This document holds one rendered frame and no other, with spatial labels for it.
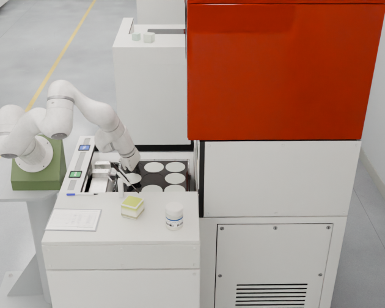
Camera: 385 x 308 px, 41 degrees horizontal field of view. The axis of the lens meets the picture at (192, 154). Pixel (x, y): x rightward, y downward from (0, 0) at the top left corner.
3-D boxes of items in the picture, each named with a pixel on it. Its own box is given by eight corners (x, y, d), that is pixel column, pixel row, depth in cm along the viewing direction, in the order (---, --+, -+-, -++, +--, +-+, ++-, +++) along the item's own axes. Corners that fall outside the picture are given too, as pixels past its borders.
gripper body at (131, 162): (125, 140, 247) (132, 154, 256) (115, 156, 242) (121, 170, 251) (138, 143, 244) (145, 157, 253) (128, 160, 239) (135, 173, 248)
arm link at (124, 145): (116, 157, 239) (135, 151, 239) (107, 139, 228) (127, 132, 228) (113, 143, 244) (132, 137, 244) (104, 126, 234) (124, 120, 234)
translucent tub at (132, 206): (145, 211, 218) (144, 198, 215) (136, 221, 212) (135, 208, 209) (129, 207, 221) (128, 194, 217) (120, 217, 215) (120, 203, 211)
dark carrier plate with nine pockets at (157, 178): (187, 161, 269) (187, 160, 268) (188, 198, 239) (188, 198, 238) (121, 161, 268) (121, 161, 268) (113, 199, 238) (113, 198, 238)
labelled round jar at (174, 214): (183, 220, 213) (183, 201, 208) (183, 230, 207) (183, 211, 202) (165, 220, 213) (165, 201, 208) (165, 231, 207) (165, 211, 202)
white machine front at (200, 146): (198, 135, 310) (198, 73, 290) (203, 217, 239) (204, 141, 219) (193, 135, 309) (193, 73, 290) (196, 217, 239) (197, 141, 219)
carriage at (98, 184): (112, 169, 269) (111, 164, 268) (102, 211, 238) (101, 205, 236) (96, 169, 269) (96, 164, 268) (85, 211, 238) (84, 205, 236)
